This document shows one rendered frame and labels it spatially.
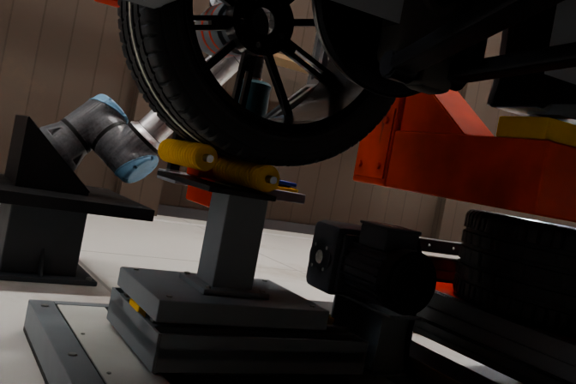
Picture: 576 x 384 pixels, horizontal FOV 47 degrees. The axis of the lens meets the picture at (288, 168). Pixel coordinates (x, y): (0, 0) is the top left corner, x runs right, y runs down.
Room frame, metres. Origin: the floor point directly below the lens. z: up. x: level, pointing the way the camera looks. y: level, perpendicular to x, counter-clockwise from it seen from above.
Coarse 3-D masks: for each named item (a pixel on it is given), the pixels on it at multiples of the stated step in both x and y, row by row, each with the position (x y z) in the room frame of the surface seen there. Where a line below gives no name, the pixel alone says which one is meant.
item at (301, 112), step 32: (192, 0) 1.29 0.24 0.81; (224, 0) 1.52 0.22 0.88; (256, 0) 1.53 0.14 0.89; (288, 0) 1.60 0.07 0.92; (192, 32) 1.29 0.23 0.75; (256, 32) 1.53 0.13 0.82; (288, 32) 1.57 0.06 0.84; (320, 64) 1.66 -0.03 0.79; (224, 96) 1.33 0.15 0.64; (320, 96) 1.64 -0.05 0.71; (352, 96) 1.51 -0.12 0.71; (288, 128) 1.41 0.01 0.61
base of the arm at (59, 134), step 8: (64, 120) 2.30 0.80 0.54; (40, 128) 2.28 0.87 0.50; (48, 128) 2.27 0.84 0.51; (56, 128) 2.27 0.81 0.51; (64, 128) 2.28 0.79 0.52; (72, 128) 2.28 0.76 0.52; (48, 136) 2.24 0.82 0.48; (56, 136) 2.25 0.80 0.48; (64, 136) 2.26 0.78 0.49; (72, 136) 2.28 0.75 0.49; (80, 136) 2.29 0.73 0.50; (56, 144) 2.24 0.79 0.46; (64, 144) 2.25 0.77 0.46; (72, 144) 2.27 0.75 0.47; (80, 144) 2.29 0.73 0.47; (64, 152) 2.25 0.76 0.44; (72, 152) 2.27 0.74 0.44; (80, 152) 2.30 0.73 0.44; (88, 152) 2.35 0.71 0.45; (72, 160) 2.28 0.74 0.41; (80, 160) 2.32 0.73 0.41; (72, 168) 2.30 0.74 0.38
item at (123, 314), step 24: (120, 288) 1.56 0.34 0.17; (120, 312) 1.47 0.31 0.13; (144, 312) 1.38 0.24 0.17; (144, 336) 1.31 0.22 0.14; (168, 336) 1.25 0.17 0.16; (192, 336) 1.28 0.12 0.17; (216, 336) 1.30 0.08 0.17; (240, 336) 1.33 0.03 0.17; (264, 336) 1.41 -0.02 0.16; (288, 336) 1.44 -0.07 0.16; (312, 336) 1.47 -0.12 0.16; (336, 336) 1.51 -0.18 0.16; (144, 360) 1.29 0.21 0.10; (168, 360) 1.26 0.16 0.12; (192, 360) 1.28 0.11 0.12; (216, 360) 1.31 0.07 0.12; (240, 360) 1.33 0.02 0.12; (264, 360) 1.36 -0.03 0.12; (288, 360) 1.39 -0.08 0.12; (312, 360) 1.42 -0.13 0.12; (336, 360) 1.45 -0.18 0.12; (360, 360) 1.48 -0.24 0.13
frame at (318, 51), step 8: (320, 48) 1.78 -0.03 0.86; (312, 56) 1.78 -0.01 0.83; (320, 56) 1.75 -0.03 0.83; (320, 72) 1.73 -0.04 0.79; (312, 80) 1.76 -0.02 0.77; (304, 88) 1.76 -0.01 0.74; (312, 88) 1.73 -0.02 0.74; (296, 96) 1.75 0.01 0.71; (304, 96) 1.72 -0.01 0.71; (296, 104) 1.71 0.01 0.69; (272, 112) 1.72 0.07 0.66; (280, 112) 1.69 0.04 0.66
